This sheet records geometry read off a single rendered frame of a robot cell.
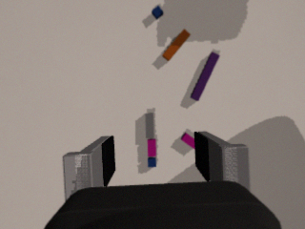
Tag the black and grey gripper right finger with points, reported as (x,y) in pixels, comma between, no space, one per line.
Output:
(218,160)

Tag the dark magenta block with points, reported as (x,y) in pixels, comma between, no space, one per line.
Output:
(188,139)
(151,147)

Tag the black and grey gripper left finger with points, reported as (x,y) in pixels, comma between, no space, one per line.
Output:
(91,167)

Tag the small dark blue block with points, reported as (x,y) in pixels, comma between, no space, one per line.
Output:
(157,12)
(151,161)

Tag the dark purple rod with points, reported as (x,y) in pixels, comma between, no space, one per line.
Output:
(205,75)

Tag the grey rectangular bar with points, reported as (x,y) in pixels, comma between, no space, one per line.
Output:
(149,126)

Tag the orange rod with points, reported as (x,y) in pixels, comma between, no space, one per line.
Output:
(177,43)

